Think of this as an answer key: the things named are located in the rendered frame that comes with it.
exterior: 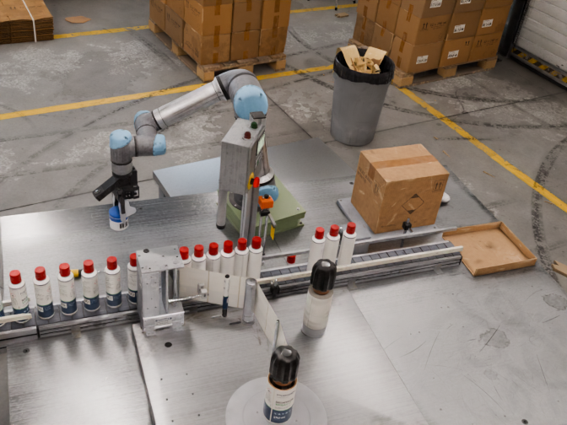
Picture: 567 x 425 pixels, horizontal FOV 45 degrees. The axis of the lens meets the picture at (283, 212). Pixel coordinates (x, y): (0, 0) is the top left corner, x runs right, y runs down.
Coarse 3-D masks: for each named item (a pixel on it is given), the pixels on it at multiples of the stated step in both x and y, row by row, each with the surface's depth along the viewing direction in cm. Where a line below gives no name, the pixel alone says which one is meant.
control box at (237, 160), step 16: (240, 128) 224; (224, 144) 217; (240, 144) 216; (256, 144) 222; (224, 160) 221; (240, 160) 219; (224, 176) 224; (240, 176) 222; (256, 176) 235; (240, 192) 226
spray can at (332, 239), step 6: (330, 228) 252; (336, 228) 251; (330, 234) 252; (336, 234) 252; (330, 240) 252; (336, 240) 252; (330, 246) 254; (336, 246) 254; (324, 252) 257; (330, 252) 255; (336, 252) 256; (324, 258) 258; (330, 258) 257
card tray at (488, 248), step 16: (480, 224) 299; (496, 224) 302; (464, 240) 294; (480, 240) 295; (496, 240) 297; (512, 240) 297; (464, 256) 285; (480, 256) 286; (496, 256) 288; (512, 256) 289; (528, 256) 288; (480, 272) 276
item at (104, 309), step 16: (368, 256) 272; (384, 256) 273; (432, 256) 276; (448, 256) 277; (272, 272) 258; (288, 272) 259; (352, 272) 263; (160, 288) 245; (80, 304) 235; (128, 304) 237; (48, 320) 228; (64, 320) 228
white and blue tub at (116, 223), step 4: (112, 208) 257; (116, 208) 257; (112, 212) 255; (116, 212) 255; (112, 216) 254; (116, 216) 253; (112, 220) 255; (116, 220) 254; (120, 220) 255; (112, 224) 256; (116, 224) 256; (120, 224) 256; (124, 224) 257; (112, 228) 257; (116, 228) 257; (120, 228) 257; (124, 228) 258
